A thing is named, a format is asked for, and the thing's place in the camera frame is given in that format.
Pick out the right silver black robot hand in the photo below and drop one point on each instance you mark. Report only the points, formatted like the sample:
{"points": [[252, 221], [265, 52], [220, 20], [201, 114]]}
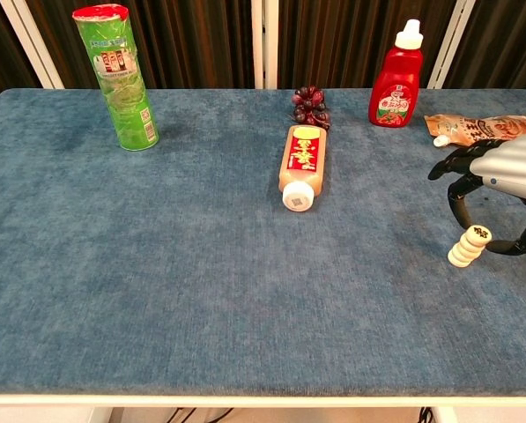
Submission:
{"points": [[513, 169]]}

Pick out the brown spouted sauce pouch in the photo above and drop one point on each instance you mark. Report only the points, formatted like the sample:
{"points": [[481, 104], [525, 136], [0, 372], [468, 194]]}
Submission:
{"points": [[474, 128]]}

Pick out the red ketchup squeeze bottle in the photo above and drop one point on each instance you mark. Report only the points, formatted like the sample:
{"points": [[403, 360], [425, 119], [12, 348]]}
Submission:
{"points": [[394, 88]]}

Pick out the red label drink bottle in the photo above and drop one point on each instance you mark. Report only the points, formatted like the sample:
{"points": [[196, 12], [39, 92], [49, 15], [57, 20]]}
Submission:
{"points": [[304, 154]]}

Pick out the dark red grape bunch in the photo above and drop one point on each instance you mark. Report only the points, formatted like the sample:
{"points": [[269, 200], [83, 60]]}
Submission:
{"points": [[308, 106]]}

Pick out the dark brown pleated curtain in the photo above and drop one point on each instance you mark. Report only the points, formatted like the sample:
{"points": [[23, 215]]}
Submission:
{"points": [[192, 44]]}

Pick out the blue velvet table cloth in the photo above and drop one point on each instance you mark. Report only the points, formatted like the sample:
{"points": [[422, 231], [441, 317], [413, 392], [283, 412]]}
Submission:
{"points": [[157, 264]]}

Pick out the green chips can red lid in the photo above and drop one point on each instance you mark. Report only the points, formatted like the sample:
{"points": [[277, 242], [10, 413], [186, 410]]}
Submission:
{"points": [[121, 88]]}

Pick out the white metal frame post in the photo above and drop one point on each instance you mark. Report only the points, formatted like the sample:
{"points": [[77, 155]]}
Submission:
{"points": [[451, 44], [33, 48], [257, 44]]}

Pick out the white table frame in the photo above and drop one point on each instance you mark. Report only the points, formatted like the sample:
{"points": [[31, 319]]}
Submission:
{"points": [[245, 401]]}

